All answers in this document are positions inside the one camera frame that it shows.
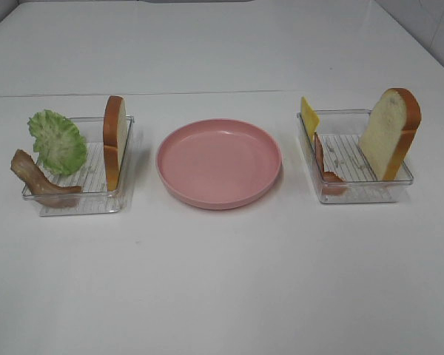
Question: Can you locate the yellow cheese slice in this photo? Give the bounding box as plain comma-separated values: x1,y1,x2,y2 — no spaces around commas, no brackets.
300,96,320,143

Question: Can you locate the bacon strip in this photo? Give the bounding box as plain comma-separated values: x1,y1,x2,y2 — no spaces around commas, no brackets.
314,132,346,196
10,149,82,208

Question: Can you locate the bread slice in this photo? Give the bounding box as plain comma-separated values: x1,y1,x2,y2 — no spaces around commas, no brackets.
103,95,127,191
358,88,422,181

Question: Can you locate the green lettuce leaf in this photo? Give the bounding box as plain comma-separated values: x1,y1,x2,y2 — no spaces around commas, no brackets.
27,109,87,175

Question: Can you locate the pink round plate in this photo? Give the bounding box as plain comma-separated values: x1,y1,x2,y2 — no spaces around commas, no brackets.
155,119,282,210

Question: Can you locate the left clear plastic tray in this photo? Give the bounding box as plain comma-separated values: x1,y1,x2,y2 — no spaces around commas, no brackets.
21,115,135,217

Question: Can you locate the clear plastic tray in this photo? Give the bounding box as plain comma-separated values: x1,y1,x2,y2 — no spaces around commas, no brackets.
297,109,414,204
21,115,135,217

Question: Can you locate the right clear plastic tray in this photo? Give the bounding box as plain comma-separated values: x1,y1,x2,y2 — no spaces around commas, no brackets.
297,109,414,204

